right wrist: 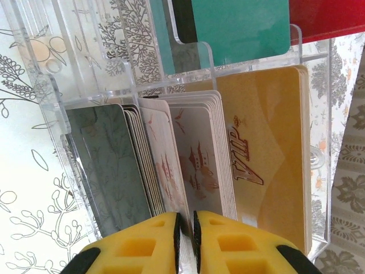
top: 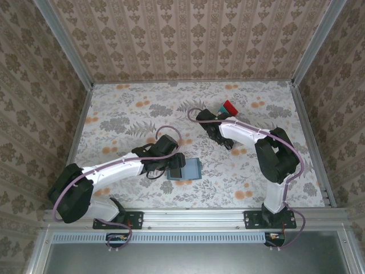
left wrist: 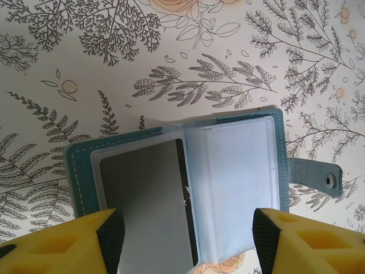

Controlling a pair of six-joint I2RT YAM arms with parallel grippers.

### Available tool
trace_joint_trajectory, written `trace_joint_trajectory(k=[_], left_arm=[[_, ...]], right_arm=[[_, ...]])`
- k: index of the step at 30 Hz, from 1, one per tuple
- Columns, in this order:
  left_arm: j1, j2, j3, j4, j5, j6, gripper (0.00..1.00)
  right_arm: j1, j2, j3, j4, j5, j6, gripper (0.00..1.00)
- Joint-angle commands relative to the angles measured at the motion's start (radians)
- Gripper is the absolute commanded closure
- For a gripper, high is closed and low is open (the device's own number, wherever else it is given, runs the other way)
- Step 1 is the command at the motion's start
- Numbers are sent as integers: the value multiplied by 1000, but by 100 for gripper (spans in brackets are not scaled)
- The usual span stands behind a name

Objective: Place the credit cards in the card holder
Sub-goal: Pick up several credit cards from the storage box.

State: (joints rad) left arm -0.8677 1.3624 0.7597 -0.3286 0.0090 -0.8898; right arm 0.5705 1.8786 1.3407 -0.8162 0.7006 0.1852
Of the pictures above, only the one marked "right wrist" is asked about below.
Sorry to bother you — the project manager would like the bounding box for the white printed card stack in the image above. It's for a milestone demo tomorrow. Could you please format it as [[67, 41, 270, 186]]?
[[168, 90, 238, 224]]

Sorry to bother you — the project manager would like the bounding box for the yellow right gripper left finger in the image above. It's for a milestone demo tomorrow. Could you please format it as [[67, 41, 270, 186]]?
[[66, 211, 182, 274]]

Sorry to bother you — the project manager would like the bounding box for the black card stack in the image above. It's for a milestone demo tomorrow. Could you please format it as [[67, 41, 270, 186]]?
[[64, 103, 165, 238]]

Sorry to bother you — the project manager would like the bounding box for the red card stack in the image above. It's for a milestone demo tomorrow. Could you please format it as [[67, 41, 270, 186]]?
[[288, 0, 365, 45]]

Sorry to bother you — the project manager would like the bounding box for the gold VIP card stack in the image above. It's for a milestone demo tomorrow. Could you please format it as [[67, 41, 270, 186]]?
[[185, 65, 313, 255]]

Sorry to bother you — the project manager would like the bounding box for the clear acrylic card stand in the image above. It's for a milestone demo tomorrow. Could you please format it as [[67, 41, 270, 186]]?
[[0, 0, 336, 257]]

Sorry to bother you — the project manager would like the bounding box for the teal card stack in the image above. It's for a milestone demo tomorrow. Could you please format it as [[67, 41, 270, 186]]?
[[148, 0, 291, 76]]

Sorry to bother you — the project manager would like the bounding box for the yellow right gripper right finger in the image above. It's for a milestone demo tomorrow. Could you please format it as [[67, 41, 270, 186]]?
[[192, 210, 322, 274]]

